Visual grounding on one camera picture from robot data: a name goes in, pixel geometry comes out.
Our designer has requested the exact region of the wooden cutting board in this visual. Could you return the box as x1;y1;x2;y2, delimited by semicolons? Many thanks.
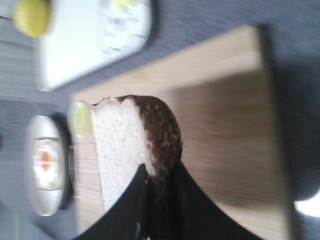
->
71;25;295;240

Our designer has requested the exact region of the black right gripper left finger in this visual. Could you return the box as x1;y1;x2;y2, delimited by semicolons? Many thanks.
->
76;164;149;240

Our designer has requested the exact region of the white round plate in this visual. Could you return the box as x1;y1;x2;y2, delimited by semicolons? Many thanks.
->
23;115;71;217

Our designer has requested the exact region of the white rectangular tray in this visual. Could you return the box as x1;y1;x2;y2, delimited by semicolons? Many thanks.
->
35;0;157;92

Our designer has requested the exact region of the yellow lemon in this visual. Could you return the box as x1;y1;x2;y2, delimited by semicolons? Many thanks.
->
13;0;51;38

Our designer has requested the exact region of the fried egg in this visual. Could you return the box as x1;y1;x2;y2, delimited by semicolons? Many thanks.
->
33;144;58;176

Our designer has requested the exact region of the bread slice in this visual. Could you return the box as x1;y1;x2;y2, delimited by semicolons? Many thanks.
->
32;138;61;191
89;95;183;211

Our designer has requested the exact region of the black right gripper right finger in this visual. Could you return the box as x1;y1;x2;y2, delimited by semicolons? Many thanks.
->
147;162;259;240

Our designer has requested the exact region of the lemon slice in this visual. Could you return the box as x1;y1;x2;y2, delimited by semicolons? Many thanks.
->
67;100;92;138

